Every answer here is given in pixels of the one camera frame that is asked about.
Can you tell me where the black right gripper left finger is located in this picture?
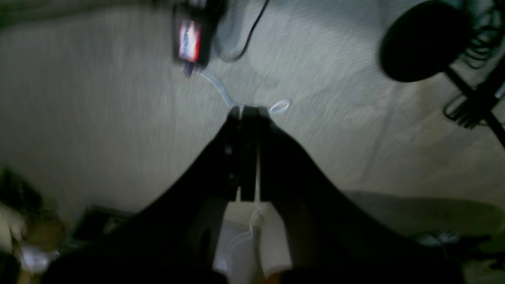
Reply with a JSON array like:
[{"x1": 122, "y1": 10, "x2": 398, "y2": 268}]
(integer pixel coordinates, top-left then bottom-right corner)
[{"x1": 43, "y1": 106, "x2": 258, "y2": 284}]

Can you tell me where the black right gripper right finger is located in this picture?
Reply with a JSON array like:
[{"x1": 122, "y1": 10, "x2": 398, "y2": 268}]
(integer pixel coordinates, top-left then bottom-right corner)
[{"x1": 258, "y1": 107, "x2": 465, "y2": 284}]

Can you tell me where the black round stool base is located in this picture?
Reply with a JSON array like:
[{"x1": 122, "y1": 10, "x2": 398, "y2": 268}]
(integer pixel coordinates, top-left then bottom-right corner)
[{"x1": 378, "y1": 0, "x2": 472, "y2": 82}]

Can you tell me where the black box red label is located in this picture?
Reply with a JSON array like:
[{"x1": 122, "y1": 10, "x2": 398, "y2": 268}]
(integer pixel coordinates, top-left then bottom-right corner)
[{"x1": 172, "y1": 0, "x2": 225, "y2": 68}]

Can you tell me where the white thin cable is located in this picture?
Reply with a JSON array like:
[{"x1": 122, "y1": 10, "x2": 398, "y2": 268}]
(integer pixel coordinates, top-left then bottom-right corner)
[{"x1": 199, "y1": 71, "x2": 292, "y2": 273}]

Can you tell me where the thick black cable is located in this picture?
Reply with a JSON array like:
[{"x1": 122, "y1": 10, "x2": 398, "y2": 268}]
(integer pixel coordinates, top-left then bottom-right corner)
[{"x1": 213, "y1": 0, "x2": 271, "y2": 64}]

